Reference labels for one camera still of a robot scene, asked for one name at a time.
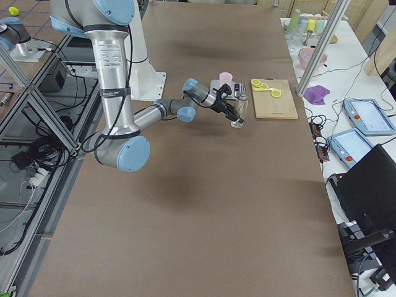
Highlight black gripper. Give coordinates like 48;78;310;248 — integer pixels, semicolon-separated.
211;98;244;123

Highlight pink plastic cup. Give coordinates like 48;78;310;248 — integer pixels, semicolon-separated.
219;72;233;90

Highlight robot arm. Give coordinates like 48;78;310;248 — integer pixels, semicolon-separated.
50;1;244;172
1;17;44;62

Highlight silver digital kitchen scale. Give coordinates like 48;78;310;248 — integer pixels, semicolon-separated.
209;80;244;100

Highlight green cup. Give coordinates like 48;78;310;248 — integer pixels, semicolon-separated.
288;9;301;32

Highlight yellow cup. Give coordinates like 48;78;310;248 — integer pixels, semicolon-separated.
306;19;316;32

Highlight bamboo cutting board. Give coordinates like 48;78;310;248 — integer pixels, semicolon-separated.
251;79;298;119

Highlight yellow plastic knife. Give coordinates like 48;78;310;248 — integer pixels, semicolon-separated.
253;88;281;92

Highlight lemon slice by knife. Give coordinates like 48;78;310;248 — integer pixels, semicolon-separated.
270;89;282;98

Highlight purple cloth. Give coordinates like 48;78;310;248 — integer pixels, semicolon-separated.
304;85;330;105

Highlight pink bowl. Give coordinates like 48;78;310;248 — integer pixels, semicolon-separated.
298;48;328;69

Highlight black power strip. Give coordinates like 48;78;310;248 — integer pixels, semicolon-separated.
309;123;330;163

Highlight teach pendant near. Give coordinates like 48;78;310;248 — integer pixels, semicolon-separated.
327;128;374;168

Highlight teach pendant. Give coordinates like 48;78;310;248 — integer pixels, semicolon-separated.
343;99;395;136
327;128;374;168

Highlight teach pendant far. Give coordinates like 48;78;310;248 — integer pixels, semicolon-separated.
343;99;395;136

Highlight black monitor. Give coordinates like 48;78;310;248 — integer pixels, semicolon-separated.
335;144;395;261

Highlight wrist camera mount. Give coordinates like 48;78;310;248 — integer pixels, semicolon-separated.
217;84;233;99

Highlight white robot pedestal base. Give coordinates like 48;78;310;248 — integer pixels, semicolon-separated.
124;0;166;101

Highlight aluminium frame post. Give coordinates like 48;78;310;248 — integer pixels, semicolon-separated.
296;0;350;97

